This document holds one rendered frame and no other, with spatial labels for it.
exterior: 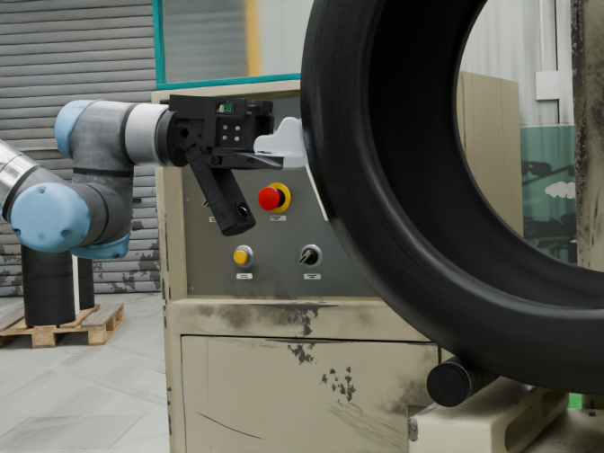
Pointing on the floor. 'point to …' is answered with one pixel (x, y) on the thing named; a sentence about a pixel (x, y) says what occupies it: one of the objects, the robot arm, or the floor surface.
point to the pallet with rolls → (59, 302)
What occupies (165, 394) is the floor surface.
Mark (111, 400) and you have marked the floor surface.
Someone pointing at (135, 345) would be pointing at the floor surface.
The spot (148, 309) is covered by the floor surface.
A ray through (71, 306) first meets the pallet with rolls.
